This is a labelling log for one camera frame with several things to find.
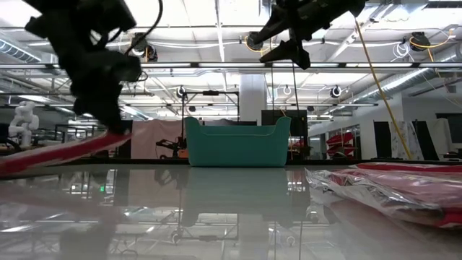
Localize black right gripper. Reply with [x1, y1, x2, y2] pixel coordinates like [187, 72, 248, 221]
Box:
[253, 0, 348, 71]

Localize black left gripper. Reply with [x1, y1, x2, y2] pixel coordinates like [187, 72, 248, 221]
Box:
[48, 30, 144, 135]

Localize red popcorn bag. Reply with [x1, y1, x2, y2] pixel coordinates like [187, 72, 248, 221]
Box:
[0, 130, 134, 177]
[305, 168, 462, 231]
[355, 162, 462, 174]

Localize pink curtain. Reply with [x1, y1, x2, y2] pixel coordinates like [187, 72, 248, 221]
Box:
[130, 119, 188, 160]

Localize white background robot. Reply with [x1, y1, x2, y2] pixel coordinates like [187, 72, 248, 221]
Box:
[7, 100, 40, 147]

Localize black screen panel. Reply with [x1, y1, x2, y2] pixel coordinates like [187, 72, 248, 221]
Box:
[261, 109, 308, 162]

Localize long ceiling light bar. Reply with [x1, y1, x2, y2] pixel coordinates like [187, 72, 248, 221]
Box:
[0, 62, 462, 69]

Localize teal plastic basket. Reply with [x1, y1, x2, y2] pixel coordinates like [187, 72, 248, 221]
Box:
[185, 116, 292, 168]

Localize red stacked items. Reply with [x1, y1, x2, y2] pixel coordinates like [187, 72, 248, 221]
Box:
[326, 131, 357, 156]

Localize black door panel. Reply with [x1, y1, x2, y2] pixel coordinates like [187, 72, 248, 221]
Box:
[373, 121, 393, 159]
[413, 118, 440, 160]

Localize white marbled board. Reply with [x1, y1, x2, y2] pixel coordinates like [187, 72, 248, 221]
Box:
[389, 121, 424, 160]

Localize black monitor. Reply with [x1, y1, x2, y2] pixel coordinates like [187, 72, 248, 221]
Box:
[435, 112, 462, 144]

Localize thin black hanging cable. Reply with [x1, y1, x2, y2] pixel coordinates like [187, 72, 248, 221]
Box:
[291, 66, 300, 111]

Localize black table frame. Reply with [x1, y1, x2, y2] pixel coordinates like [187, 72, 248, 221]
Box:
[0, 157, 462, 167]

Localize black background camera rig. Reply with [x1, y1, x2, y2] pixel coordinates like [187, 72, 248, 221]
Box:
[181, 90, 240, 122]

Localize silver ventilation duct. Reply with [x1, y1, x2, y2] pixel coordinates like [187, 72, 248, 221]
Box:
[0, 38, 55, 65]
[352, 43, 462, 106]

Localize yellow hanging cable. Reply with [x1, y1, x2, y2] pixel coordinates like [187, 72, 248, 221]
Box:
[353, 16, 413, 160]

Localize white coiled cable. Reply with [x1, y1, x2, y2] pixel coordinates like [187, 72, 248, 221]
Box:
[392, 41, 412, 61]

